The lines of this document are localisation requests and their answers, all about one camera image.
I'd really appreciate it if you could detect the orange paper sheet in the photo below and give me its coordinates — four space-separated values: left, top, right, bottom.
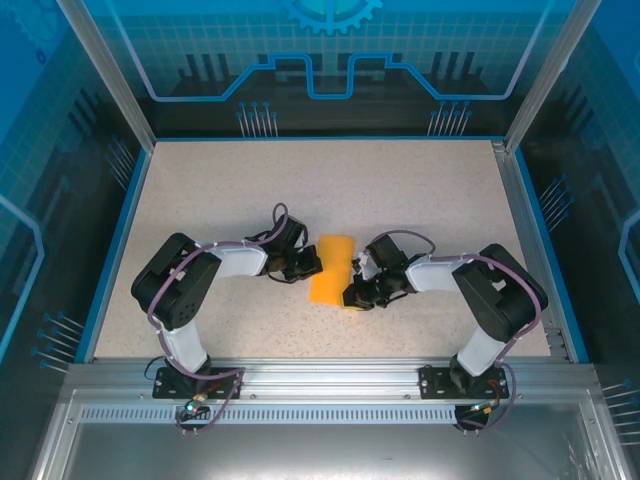
307 233 357 305

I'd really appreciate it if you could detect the aluminium mounting beam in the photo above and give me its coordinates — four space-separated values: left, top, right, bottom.
64 357 596 401

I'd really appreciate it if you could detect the grey metal tray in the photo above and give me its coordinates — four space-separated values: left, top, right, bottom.
29 389 626 480

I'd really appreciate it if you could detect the blue table edge strip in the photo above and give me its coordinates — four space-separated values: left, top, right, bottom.
514 149 591 364
82 147 154 364

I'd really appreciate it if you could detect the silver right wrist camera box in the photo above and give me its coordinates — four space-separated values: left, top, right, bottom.
355 251 377 281

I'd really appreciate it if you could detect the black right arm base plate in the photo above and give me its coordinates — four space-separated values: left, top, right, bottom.
418 364 506 401

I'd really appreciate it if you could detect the slotted grey cable duct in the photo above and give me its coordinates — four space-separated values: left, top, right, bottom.
78 405 459 426

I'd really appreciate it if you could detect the aluminium side rail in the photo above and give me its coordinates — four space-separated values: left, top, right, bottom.
492 139 571 361

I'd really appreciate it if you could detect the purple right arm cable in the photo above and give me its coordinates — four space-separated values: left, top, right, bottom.
367 229 550 434

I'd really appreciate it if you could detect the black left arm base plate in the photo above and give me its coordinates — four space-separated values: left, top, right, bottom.
152 366 244 401

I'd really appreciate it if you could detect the thin black wire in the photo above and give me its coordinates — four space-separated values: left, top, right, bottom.
143 355 169 384

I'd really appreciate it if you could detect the aluminium frame post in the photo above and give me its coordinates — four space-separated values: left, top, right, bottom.
54 0 157 151
504 0 604 154

